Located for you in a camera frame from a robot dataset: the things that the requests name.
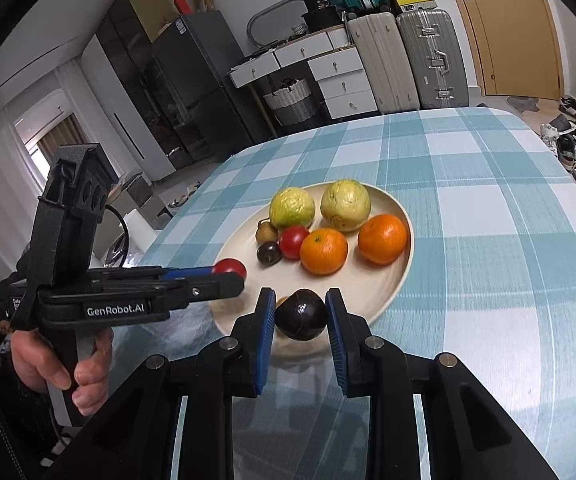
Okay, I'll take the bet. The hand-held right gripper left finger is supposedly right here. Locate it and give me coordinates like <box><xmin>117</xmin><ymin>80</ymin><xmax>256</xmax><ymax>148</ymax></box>
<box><xmin>42</xmin><ymin>287</ymin><xmax>277</xmax><ymax>480</ymax></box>

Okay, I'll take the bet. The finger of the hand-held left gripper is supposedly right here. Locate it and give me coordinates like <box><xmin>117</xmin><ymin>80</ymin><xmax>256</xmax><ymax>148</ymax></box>
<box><xmin>92</xmin><ymin>274</ymin><xmax>247</xmax><ymax>307</ymax></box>
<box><xmin>89</xmin><ymin>265</ymin><xmax>217</xmax><ymax>284</ymax></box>

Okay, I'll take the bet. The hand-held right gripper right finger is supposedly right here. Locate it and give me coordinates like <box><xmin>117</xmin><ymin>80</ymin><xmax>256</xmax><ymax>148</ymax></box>
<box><xmin>324</xmin><ymin>287</ymin><xmax>561</xmax><ymax>480</ymax></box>

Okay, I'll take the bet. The red tomato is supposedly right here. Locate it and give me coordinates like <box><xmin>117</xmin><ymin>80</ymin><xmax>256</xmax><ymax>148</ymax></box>
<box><xmin>212</xmin><ymin>258</ymin><xmax>247</xmax><ymax>283</ymax></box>
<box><xmin>279</xmin><ymin>225</ymin><xmax>311</xmax><ymax>260</ymax></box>

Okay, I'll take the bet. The dark purple plum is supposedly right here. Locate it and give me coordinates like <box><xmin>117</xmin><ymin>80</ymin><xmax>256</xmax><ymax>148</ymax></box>
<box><xmin>274</xmin><ymin>289</ymin><xmax>329</xmax><ymax>342</ymax></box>
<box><xmin>256</xmin><ymin>241</ymin><xmax>283</xmax><ymax>266</ymax></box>

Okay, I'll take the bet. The brown kiwi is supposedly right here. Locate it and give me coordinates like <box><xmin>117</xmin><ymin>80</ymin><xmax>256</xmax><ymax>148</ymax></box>
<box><xmin>256</xmin><ymin>218</ymin><xmax>279</xmax><ymax>243</ymax></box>

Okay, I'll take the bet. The cream oval plate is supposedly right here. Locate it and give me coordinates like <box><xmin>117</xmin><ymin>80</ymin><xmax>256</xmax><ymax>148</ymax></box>
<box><xmin>209</xmin><ymin>181</ymin><xmax>413</xmax><ymax>342</ymax></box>

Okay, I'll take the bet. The orange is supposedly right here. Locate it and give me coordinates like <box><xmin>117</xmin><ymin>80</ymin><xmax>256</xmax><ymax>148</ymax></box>
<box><xmin>357</xmin><ymin>214</ymin><xmax>409</xmax><ymax>266</ymax></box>
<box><xmin>300</xmin><ymin>228</ymin><xmax>349</xmax><ymax>276</ymax></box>

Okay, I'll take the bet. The person's left hand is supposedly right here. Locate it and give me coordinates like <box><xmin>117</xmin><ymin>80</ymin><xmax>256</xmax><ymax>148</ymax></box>
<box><xmin>10</xmin><ymin>328</ymin><xmax>115</xmax><ymax>417</ymax></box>

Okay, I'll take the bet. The green yellow guava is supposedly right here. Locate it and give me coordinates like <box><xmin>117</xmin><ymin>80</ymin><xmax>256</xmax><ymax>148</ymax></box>
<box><xmin>269</xmin><ymin>187</ymin><xmax>316</xmax><ymax>231</ymax></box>

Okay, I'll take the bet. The pale yellow guava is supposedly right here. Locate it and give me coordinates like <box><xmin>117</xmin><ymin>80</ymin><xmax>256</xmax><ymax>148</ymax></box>
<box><xmin>320</xmin><ymin>179</ymin><xmax>371</xmax><ymax>233</ymax></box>

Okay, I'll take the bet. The white air conditioner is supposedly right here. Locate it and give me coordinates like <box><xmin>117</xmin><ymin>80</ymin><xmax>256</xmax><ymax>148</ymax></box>
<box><xmin>14</xmin><ymin>87</ymin><xmax>72</xmax><ymax>128</ymax></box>

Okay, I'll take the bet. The dark glass cabinet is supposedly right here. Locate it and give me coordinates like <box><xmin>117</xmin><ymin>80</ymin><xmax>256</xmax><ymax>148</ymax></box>
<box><xmin>94</xmin><ymin>0</ymin><xmax>205</xmax><ymax>172</ymax></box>

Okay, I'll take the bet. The woven basket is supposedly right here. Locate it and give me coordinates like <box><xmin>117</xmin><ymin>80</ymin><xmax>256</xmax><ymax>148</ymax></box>
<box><xmin>262</xmin><ymin>78</ymin><xmax>319</xmax><ymax>129</ymax></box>

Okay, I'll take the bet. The grey refrigerator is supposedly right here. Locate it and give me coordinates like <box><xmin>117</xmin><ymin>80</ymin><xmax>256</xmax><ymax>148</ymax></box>
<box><xmin>150</xmin><ymin>11</ymin><xmax>259</xmax><ymax>162</ymax></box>

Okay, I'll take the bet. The white drawer dresser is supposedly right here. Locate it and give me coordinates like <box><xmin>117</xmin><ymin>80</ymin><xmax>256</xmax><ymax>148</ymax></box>
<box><xmin>228</xmin><ymin>27</ymin><xmax>379</xmax><ymax>137</ymax></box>

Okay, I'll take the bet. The beige suitcase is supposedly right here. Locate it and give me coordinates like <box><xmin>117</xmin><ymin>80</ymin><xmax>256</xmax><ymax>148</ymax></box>
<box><xmin>343</xmin><ymin>10</ymin><xmax>421</xmax><ymax>115</ymax></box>

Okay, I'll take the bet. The silver suitcase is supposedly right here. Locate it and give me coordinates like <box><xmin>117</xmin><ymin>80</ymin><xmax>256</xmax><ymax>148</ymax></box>
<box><xmin>396</xmin><ymin>8</ymin><xmax>471</xmax><ymax>110</ymax></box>

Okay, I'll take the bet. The grey door mat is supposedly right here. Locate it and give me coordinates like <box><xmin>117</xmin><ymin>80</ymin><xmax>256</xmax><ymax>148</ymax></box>
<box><xmin>504</xmin><ymin>95</ymin><xmax>545</xmax><ymax>117</ymax></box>

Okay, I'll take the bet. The yellow black shoe box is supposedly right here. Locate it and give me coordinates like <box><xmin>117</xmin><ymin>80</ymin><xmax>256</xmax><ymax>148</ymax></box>
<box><xmin>395</xmin><ymin>0</ymin><xmax>439</xmax><ymax>13</ymax></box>

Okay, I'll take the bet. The wooden door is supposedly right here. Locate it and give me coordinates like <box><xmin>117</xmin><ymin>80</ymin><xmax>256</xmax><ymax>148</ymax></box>
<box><xmin>438</xmin><ymin>0</ymin><xmax>562</xmax><ymax>101</ymax></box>

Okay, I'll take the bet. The grey oval frame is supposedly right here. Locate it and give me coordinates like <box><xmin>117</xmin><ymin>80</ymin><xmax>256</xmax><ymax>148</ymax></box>
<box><xmin>246</xmin><ymin>0</ymin><xmax>315</xmax><ymax>47</ymax></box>

